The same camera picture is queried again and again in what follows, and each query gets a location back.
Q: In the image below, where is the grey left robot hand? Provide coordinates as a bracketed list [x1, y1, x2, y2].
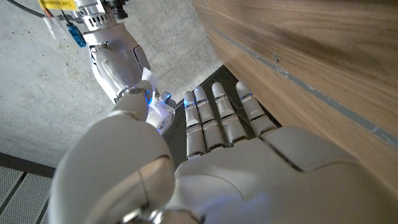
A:
[48, 80, 398, 224]

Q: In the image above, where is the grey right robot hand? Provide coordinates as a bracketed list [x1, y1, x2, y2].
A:
[82, 23, 174, 107]

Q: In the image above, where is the blue right wrist connector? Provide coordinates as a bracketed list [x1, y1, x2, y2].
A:
[66, 22, 87, 48]

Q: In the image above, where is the white right wrist connector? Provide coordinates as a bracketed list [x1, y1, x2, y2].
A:
[42, 15, 68, 40]

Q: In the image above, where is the yellow right wrist label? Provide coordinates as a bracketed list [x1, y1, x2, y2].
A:
[37, 0, 78, 11]

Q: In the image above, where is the black backdrop curtain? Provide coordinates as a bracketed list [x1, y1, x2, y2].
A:
[163, 64, 282, 169]

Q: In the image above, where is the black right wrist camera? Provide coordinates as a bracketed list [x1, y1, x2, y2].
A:
[105, 0, 129, 20]

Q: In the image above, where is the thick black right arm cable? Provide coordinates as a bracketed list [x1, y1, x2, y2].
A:
[6, 0, 46, 19]

